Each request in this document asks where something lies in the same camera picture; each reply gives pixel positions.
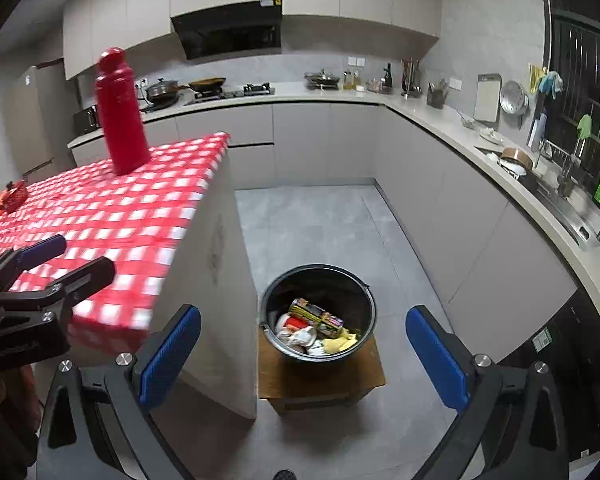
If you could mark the patterned tin can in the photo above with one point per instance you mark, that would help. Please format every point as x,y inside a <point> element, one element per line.
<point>315,317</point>

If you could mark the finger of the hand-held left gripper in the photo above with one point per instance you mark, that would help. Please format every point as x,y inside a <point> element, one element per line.
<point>85,280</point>
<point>42,249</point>

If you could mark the knife holder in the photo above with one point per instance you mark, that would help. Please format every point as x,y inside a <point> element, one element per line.
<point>411,80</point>

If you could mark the white kitchen island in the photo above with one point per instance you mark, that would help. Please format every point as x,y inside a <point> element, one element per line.
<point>220,310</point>

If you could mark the dark glass bottle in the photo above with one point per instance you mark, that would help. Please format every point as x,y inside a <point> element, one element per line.
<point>388,77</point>

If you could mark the white wall socket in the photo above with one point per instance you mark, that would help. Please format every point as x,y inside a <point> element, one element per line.
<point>455,84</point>
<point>356,61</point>

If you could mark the yellow rubber glove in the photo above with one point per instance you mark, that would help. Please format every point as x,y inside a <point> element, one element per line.
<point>535,79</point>

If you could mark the steel colander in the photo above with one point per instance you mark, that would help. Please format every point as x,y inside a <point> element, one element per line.
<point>512,97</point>

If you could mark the beige refrigerator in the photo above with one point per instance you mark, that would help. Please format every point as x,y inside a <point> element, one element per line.
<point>35,120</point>

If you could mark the black bucket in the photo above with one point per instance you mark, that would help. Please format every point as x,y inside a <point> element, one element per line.
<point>330,285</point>

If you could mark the steel frying pan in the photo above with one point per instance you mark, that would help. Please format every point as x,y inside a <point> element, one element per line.
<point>322,80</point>

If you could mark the black wok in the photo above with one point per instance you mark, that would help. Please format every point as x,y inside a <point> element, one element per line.
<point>207,84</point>

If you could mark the red paper cup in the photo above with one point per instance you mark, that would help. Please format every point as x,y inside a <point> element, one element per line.
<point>292,322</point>

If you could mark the beige lower cabinets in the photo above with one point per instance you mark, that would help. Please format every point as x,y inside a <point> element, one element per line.
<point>430,185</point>

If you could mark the white plastic bag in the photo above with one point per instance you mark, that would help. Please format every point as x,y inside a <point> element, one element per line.
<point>302,341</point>

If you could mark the black built-in appliance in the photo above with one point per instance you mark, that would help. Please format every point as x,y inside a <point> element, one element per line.
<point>580,360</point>

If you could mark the black utensil holder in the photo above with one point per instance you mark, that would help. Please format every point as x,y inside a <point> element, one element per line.
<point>436,97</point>

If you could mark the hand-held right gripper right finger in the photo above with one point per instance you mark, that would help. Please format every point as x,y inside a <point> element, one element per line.
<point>437,360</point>

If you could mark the person's left hand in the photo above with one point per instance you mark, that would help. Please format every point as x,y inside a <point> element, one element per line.
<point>15,400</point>

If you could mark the bamboo steamer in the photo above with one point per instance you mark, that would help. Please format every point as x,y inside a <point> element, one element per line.
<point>517,157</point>

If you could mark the wooden stool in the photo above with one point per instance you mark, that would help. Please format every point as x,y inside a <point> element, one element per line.
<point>320,380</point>

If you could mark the steel sink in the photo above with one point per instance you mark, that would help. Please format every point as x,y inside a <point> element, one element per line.
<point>555,210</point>

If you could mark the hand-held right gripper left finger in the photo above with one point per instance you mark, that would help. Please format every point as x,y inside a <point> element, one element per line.
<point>172,350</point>

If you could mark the black range hood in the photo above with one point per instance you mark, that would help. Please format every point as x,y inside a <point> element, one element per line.
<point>230,35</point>

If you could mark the barred window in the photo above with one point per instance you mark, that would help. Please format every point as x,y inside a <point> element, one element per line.
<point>580,60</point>

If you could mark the red thermos flask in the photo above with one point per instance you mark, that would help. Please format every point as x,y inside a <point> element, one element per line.
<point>122,120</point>

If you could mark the steel kitchen faucet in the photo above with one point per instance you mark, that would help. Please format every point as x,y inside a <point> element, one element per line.
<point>566,182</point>

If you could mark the black gas stove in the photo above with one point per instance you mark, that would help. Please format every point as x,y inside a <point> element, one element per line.
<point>245,94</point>

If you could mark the yellow oil bottles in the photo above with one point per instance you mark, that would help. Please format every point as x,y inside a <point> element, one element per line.
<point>351,81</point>

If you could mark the black microwave oven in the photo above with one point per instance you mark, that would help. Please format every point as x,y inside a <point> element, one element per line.
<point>86,120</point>

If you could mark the red checked tablecloth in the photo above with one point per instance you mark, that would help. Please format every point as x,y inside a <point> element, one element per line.
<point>105,220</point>

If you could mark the white cutting board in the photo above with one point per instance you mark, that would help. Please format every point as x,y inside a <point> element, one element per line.
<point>486,100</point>

